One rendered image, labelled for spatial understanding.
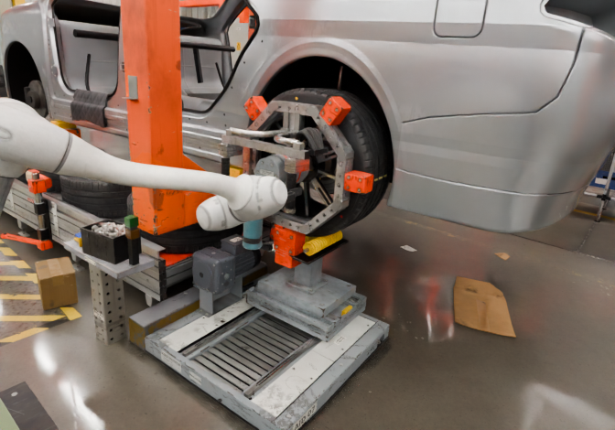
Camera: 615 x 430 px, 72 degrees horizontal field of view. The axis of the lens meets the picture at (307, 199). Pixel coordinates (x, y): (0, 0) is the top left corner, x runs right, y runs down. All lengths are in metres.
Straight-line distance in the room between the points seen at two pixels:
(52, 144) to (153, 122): 0.82
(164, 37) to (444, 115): 1.11
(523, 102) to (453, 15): 0.38
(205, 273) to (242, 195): 0.93
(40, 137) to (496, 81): 1.31
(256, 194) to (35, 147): 0.50
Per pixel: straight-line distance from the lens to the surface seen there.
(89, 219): 2.62
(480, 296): 2.81
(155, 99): 1.82
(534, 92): 1.55
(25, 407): 1.54
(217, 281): 1.99
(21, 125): 1.05
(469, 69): 1.59
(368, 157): 1.68
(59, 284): 2.52
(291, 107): 1.75
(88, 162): 1.09
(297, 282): 2.13
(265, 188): 1.11
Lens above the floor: 1.26
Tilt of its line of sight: 17 degrees down
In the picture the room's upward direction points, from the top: 4 degrees clockwise
